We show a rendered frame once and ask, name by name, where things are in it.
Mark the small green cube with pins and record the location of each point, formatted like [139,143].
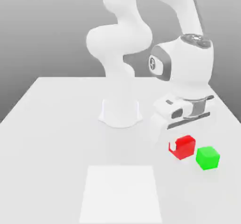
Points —
[208,158]

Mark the small red cube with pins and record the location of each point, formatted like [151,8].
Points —
[185,147]

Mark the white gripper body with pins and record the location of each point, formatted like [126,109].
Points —
[180,130]

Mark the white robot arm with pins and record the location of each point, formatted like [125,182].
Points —
[120,39]

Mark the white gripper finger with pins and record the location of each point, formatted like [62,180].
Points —
[173,146]

